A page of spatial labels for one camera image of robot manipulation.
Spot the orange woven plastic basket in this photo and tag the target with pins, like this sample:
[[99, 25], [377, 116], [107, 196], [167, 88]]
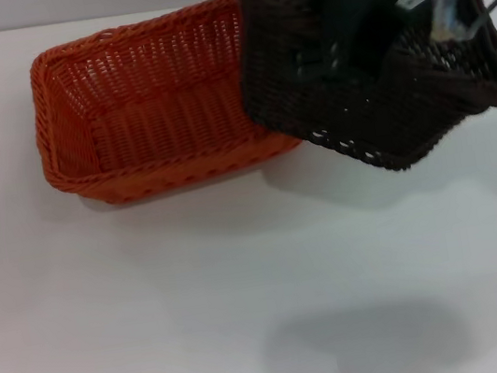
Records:
[[164, 129]]

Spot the dark brown woven basket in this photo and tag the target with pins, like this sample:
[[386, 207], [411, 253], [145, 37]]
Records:
[[389, 121]]

